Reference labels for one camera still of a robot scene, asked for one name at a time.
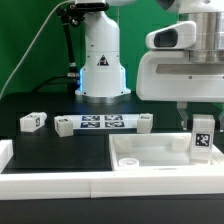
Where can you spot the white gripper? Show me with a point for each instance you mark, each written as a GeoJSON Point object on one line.
{"type": "Point", "coordinates": [170, 76]}

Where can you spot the white square tabletop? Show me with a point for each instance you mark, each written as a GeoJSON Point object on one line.
{"type": "Point", "coordinates": [155, 151]}

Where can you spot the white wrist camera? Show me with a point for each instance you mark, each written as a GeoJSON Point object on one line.
{"type": "Point", "coordinates": [178, 36]}

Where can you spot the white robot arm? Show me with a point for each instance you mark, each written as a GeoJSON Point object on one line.
{"type": "Point", "coordinates": [103, 78]}

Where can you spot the white U-shaped obstacle fence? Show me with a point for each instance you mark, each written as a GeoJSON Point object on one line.
{"type": "Point", "coordinates": [193, 180]}

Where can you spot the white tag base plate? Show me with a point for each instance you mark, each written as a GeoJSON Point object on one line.
{"type": "Point", "coordinates": [114, 121]}

